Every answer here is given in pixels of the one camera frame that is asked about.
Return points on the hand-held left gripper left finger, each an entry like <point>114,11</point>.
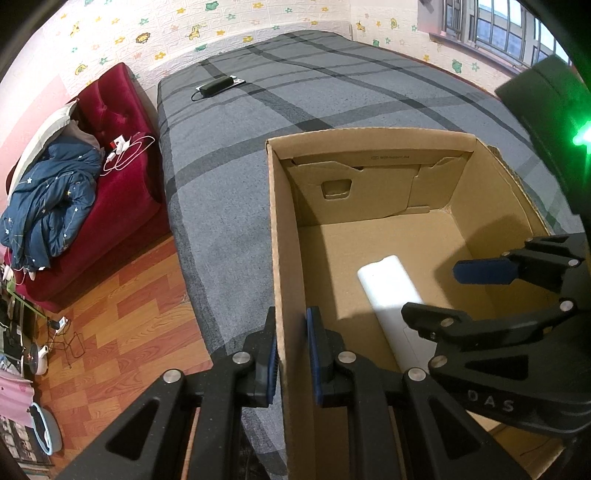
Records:
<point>272,369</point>

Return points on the blue star-print blanket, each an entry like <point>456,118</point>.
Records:
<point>46,198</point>

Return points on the black power adapter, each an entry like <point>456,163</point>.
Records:
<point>214,86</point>

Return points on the long white remote control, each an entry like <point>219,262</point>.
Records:
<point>388,281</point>

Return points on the bed with grey plaid cover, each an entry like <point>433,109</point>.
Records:
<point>277,106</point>

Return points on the white power strip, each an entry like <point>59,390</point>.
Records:
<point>57,324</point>

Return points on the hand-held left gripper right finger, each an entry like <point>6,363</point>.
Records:
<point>316,360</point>

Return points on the red velvet sofa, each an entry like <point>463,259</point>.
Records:
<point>124,184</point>

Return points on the white kettle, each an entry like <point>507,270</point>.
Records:
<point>39,362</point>

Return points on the cardboard box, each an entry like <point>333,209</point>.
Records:
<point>286,230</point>

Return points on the barred window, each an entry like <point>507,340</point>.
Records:
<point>498,32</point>

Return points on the pink cloth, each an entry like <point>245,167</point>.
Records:
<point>16,392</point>

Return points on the red and white charger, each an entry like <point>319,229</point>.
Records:
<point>121,144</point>

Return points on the grey-brown cloth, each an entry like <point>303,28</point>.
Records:
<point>81,136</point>

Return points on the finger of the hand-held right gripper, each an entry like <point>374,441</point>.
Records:
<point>480,272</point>
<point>429,318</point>

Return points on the cluttered glass side table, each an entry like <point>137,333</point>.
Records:
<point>18,318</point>

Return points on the white pillow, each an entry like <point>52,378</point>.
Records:
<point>41,134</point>

